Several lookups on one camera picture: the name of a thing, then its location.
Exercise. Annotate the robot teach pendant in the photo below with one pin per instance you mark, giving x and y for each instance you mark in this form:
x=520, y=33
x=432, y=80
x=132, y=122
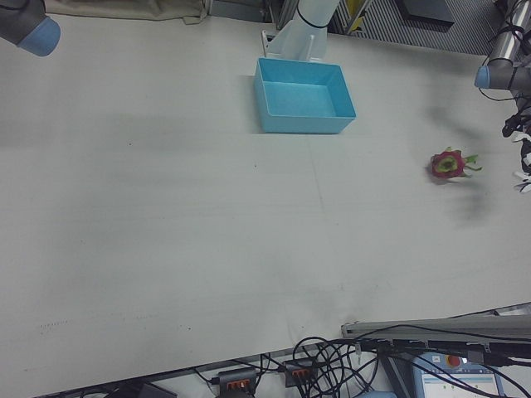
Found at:
x=452, y=379

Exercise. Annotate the aluminium profile rail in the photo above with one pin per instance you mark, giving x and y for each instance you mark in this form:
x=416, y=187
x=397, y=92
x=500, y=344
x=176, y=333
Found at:
x=435, y=325

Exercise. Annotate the grey box with orange switches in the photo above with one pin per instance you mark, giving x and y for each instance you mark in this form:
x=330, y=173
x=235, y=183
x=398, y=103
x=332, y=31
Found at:
x=299, y=371
x=237, y=378

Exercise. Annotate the black ribbed floor mat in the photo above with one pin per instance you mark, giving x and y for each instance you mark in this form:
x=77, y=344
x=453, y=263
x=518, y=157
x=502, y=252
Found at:
x=386, y=29

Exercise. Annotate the beige cloth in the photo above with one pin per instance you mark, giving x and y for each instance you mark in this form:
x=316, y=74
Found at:
x=108, y=9

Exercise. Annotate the white stand base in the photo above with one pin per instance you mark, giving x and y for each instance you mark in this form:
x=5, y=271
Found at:
x=296, y=39

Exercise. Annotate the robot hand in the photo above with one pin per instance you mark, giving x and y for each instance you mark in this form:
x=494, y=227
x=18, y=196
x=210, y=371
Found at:
x=512, y=126

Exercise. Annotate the light blue plastic bin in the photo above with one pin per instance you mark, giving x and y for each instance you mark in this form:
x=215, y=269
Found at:
x=298, y=103

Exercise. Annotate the pink dragon fruit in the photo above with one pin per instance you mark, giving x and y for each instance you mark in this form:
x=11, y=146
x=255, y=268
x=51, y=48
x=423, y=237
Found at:
x=446, y=165

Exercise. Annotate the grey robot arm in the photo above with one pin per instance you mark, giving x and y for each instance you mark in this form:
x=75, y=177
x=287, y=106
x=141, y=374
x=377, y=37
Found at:
x=25, y=20
x=504, y=47

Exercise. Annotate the black flat tray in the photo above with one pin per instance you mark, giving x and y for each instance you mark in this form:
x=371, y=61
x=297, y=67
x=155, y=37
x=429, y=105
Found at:
x=427, y=11

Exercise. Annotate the yellow black bracket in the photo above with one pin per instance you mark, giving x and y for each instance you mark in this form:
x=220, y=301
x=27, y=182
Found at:
x=356, y=18

